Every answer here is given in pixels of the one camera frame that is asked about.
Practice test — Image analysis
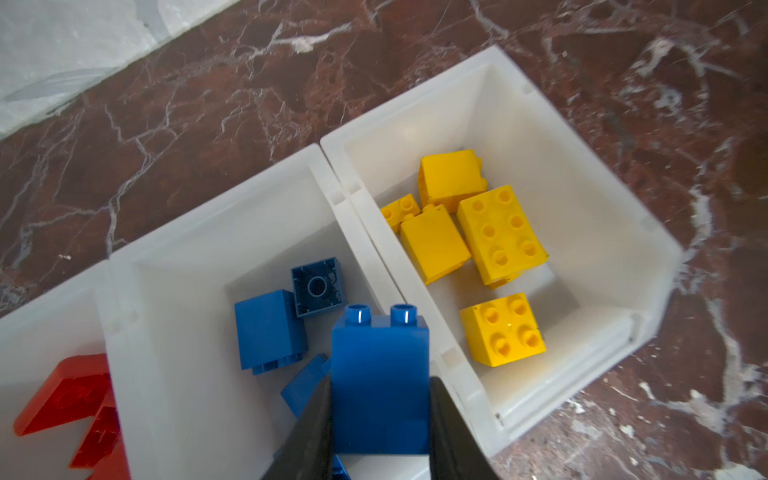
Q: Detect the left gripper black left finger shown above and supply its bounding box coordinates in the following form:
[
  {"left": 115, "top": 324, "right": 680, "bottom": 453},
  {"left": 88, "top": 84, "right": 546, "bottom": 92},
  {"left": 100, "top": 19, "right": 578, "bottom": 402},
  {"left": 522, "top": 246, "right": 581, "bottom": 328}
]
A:
[{"left": 262, "top": 377, "right": 333, "bottom": 480}]

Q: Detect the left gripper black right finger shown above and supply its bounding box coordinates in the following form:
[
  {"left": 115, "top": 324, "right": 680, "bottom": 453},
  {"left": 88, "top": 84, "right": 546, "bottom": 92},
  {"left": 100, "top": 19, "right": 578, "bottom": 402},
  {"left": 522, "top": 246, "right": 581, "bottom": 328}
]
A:
[{"left": 429, "top": 376, "right": 499, "bottom": 480}]

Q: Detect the blue lego brick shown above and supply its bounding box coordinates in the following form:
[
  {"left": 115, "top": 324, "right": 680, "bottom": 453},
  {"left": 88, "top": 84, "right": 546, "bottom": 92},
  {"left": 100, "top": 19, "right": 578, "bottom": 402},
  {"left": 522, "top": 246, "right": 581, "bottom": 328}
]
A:
[
  {"left": 331, "top": 304, "right": 430, "bottom": 455},
  {"left": 291, "top": 257, "right": 346, "bottom": 318},
  {"left": 234, "top": 289, "right": 308, "bottom": 375}
]

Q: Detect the yellow lego brick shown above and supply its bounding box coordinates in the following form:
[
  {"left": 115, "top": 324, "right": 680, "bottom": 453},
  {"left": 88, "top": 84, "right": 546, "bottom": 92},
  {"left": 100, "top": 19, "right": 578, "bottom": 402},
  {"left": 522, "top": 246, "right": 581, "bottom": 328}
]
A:
[
  {"left": 400, "top": 205, "right": 471, "bottom": 285},
  {"left": 457, "top": 185, "right": 549, "bottom": 289},
  {"left": 459, "top": 293, "right": 546, "bottom": 367},
  {"left": 418, "top": 150, "right": 488, "bottom": 213}
]

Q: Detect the red lego brick top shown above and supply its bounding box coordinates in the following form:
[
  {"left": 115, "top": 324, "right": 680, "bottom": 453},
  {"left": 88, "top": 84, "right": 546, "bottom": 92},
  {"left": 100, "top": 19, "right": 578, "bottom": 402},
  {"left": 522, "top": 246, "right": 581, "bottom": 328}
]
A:
[{"left": 13, "top": 353, "right": 111, "bottom": 436}]

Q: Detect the small yellow lego top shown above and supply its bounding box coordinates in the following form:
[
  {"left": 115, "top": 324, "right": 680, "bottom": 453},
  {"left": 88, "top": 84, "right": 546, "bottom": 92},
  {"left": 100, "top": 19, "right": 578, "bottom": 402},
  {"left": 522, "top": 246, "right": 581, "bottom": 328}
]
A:
[{"left": 380, "top": 194, "right": 421, "bottom": 234}]

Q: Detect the long red lego brick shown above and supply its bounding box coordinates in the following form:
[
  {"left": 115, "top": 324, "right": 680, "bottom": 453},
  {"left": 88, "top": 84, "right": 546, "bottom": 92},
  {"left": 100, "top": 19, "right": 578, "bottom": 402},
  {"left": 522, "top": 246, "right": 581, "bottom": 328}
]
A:
[{"left": 69, "top": 390, "right": 131, "bottom": 480}]

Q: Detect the white middle sorting bin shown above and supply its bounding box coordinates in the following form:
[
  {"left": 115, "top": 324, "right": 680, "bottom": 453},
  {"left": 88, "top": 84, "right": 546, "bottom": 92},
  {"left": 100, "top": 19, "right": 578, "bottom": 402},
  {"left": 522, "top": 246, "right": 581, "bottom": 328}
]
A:
[{"left": 102, "top": 145, "right": 403, "bottom": 479}]

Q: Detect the white sorting bin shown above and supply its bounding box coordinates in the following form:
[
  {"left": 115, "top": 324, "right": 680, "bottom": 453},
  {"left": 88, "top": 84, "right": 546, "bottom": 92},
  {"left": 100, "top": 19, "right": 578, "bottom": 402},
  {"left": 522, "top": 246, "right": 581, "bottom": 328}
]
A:
[
  {"left": 102, "top": 145, "right": 403, "bottom": 479},
  {"left": 320, "top": 46, "right": 683, "bottom": 456},
  {"left": 1, "top": 261, "right": 131, "bottom": 479}
]

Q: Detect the white right sorting bin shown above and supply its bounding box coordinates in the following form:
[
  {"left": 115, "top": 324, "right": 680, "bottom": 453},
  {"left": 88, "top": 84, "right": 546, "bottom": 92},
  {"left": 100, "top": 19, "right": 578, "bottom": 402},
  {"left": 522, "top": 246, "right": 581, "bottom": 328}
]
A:
[{"left": 320, "top": 46, "right": 683, "bottom": 456}]

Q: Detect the white left sorting bin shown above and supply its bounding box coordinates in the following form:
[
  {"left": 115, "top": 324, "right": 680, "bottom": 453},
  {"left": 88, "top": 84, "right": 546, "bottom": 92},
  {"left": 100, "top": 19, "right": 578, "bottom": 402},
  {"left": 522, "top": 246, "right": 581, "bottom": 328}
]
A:
[{"left": 1, "top": 261, "right": 131, "bottom": 479}]

